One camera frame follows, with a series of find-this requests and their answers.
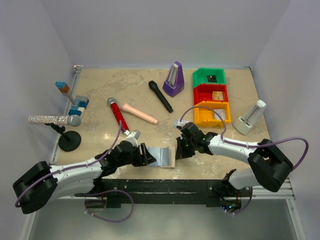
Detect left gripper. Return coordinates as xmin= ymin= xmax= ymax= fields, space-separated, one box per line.
xmin=117 ymin=143 xmax=157 ymax=167

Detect beige leather card holder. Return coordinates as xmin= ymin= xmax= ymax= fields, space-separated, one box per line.
xmin=163 ymin=147 xmax=176 ymax=168

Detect blue credit cards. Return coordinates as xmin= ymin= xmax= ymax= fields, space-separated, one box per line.
xmin=148 ymin=147 xmax=171 ymax=168

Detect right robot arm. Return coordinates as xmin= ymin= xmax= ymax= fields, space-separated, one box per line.
xmin=175 ymin=122 xmax=294 ymax=199

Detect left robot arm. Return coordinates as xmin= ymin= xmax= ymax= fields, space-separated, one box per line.
xmin=12 ymin=140 xmax=156 ymax=215

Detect card stack in yellow bin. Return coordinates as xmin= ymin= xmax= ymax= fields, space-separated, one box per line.
xmin=214 ymin=108 xmax=226 ymax=121

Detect yellow storage bin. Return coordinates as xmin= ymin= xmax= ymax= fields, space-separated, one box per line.
xmin=194 ymin=101 xmax=232 ymax=128

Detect black microphone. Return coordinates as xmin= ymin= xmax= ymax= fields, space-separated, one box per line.
xmin=148 ymin=80 xmax=174 ymax=113

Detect pink microphone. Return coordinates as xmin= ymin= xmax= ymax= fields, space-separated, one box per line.
xmin=119 ymin=103 xmax=158 ymax=125

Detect red storage bin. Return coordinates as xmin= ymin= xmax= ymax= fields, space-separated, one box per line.
xmin=193 ymin=83 xmax=229 ymax=105

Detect wooden block in red bin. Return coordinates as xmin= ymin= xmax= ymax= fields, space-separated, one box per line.
xmin=212 ymin=91 xmax=224 ymax=102

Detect purple metronome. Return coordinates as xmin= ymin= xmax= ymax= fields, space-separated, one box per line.
xmin=162 ymin=61 xmax=185 ymax=98

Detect red glitter microphone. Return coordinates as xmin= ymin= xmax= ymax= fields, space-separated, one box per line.
xmin=107 ymin=97 xmax=130 ymax=135

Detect green storage bin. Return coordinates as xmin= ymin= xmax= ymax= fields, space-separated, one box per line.
xmin=192 ymin=68 xmax=226 ymax=88

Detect black item in green bin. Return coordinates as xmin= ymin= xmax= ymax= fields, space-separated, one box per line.
xmin=206 ymin=75 xmax=217 ymax=83

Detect black microphone stand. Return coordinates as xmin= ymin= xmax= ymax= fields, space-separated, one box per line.
xmin=45 ymin=123 xmax=82 ymax=152

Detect silver glitter microphone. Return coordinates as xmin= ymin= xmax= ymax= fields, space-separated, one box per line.
xmin=28 ymin=115 xmax=82 ymax=127

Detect blue toy brick tower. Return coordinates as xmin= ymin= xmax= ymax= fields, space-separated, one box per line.
xmin=55 ymin=81 xmax=90 ymax=118

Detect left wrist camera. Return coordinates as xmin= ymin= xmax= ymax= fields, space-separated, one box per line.
xmin=125 ymin=130 xmax=141 ymax=147

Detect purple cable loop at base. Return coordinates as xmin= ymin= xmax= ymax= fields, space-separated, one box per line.
xmin=84 ymin=188 xmax=137 ymax=223

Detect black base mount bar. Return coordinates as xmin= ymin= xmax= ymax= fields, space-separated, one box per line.
xmin=75 ymin=179 xmax=251 ymax=207

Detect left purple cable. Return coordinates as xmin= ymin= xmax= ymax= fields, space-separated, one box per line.
xmin=15 ymin=120 xmax=128 ymax=208

